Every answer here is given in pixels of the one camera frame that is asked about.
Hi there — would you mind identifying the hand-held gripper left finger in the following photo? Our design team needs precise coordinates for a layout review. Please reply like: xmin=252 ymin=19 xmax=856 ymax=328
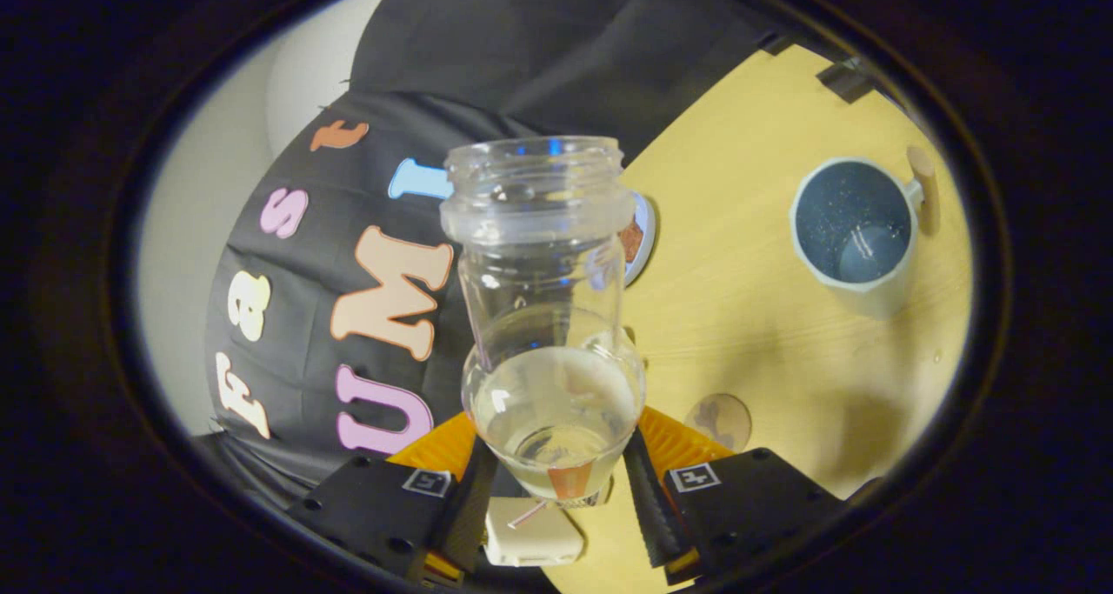
xmin=287 ymin=411 xmax=498 ymax=588

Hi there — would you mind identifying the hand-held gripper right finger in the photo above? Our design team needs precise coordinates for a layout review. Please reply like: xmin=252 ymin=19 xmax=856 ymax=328
xmin=622 ymin=407 xmax=879 ymax=586

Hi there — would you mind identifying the round cork coaster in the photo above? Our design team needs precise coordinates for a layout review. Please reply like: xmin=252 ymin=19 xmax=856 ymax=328
xmin=684 ymin=393 xmax=752 ymax=453

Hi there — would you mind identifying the clear plastic juice bottle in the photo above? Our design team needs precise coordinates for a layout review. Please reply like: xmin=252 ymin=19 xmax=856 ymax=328
xmin=439 ymin=136 xmax=647 ymax=501

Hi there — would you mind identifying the white cup with wooden handle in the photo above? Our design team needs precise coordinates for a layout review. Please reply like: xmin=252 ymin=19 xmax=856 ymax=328
xmin=790 ymin=146 xmax=938 ymax=318

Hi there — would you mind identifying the white toaster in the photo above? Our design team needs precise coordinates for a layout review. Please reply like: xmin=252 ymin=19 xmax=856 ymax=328
xmin=483 ymin=496 xmax=585 ymax=567

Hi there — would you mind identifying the wooden table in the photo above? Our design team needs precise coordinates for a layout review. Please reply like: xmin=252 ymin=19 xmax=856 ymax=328
xmin=539 ymin=44 xmax=973 ymax=594

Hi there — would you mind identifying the blue plate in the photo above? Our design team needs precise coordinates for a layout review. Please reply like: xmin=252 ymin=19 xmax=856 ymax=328
xmin=622 ymin=192 xmax=657 ymax=287

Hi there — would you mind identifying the black backdrop cloth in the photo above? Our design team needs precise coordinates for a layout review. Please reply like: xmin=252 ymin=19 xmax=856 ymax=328
xmin=204 ymin=0 xmax=783 ymax=594

